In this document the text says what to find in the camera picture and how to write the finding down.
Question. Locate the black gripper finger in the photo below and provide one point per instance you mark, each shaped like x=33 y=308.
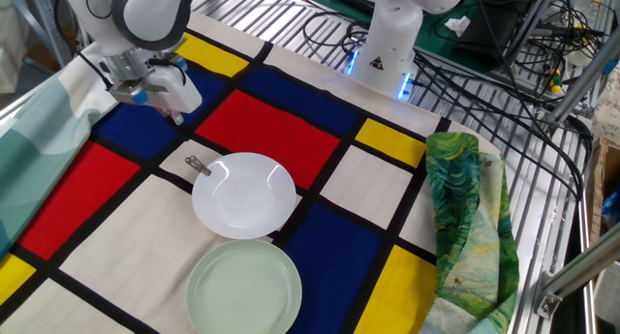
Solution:
x=164 y=112
x=177 y=118

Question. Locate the aluminium frame beam with bracket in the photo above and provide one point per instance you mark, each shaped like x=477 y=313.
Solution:
x=576 y=271

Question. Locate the dark green mat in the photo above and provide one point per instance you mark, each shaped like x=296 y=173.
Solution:
x=436 y=39

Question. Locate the silver metal clamp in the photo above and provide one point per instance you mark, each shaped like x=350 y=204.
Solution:
x=198 y=165

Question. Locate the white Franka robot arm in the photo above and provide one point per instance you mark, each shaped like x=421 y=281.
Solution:
x=140 y=14

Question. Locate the white plate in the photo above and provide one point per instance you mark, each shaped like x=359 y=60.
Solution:
x=242 y=198

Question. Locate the grey perforated shelf upright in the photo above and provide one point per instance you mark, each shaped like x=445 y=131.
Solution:
x=48 y=19

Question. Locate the pale teal white cloth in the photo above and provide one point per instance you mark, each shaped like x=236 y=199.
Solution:
x=43 y=126

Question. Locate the crumpled white tissue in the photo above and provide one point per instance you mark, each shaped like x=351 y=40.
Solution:
x=457 y=25

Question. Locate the yellow green screwdriver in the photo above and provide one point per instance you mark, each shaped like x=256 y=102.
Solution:
x=556 y=81

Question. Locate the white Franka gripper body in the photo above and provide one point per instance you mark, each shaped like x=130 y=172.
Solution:
x=181 y=92

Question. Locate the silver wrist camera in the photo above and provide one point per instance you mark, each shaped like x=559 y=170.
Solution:
x=133 y=93

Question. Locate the black bag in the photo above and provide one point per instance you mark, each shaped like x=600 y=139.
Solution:
x=491 y=31

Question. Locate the green painted pattern cloth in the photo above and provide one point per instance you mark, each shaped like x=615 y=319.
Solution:
x=455 y=189

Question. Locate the cardboard box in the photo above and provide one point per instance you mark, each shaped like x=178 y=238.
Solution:
x=605 y=179

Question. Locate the colour block tablecloth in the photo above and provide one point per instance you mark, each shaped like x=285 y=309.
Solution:
x=145 y=256

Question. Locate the aluminium frame post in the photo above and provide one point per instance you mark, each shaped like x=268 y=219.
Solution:
x=583 y=80

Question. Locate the pale green plate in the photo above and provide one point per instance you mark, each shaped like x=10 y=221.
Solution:
x=242 y=290

